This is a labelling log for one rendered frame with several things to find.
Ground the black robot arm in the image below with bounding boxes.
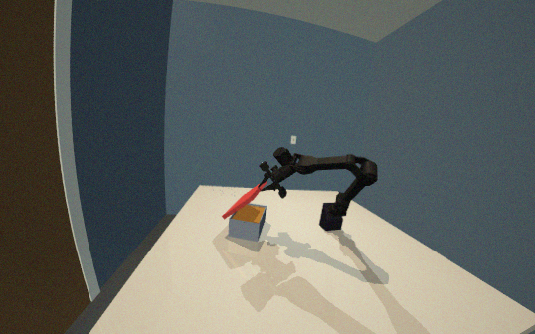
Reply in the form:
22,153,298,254
273,147,378,217

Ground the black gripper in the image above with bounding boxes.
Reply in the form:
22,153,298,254
258,161,289,199

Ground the red box lid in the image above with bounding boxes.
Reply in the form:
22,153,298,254
222,181,267,220

